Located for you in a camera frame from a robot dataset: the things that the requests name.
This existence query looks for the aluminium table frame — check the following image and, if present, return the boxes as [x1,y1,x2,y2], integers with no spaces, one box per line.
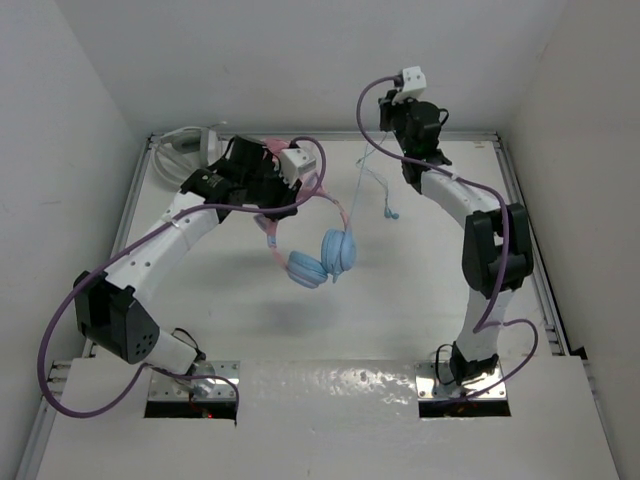
[14,130,596,480]

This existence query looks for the purple cable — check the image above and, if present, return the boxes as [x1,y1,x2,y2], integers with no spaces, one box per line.
[37,137,329,417]
[355,74,539,401]

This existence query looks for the white grey headphones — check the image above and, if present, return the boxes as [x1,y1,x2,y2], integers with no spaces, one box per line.
[151,121,226,189]

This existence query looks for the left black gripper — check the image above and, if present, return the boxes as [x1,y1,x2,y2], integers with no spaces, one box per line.
[241,161,300,223]

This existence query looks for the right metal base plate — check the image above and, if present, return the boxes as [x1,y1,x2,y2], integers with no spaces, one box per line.
[415,361,508,401]

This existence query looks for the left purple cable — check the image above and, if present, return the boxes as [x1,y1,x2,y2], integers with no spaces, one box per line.
[37,137,329,417]

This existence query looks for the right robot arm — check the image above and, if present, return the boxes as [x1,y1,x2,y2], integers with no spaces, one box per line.
[379,88,534,385]

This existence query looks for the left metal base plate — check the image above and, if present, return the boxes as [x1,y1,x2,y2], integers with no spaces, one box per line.
[148,361,240,402]

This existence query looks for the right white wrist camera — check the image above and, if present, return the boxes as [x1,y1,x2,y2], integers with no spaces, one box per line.
[393,66,427,104]

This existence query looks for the blue pink cat-ear headphones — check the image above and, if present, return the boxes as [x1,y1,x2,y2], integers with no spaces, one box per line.
[254,188,357,289]

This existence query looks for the metal base plate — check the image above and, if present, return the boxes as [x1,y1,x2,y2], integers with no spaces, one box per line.
[148,361,240,402]
[415,361,508,401]

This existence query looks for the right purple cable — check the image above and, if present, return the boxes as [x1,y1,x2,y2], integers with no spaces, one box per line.
[355,74,539,401]

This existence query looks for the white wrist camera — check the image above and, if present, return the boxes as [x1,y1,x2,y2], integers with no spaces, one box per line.
[277,148,316,186]
[393,66,427,104]

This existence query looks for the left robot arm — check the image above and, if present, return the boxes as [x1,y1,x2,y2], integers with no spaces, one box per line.
[74,136,316,375]

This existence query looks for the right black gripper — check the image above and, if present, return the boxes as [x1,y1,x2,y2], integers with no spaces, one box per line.
[379,88,418,156]

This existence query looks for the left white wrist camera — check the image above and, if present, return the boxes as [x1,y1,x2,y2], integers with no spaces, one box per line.
[277,148,316,186]

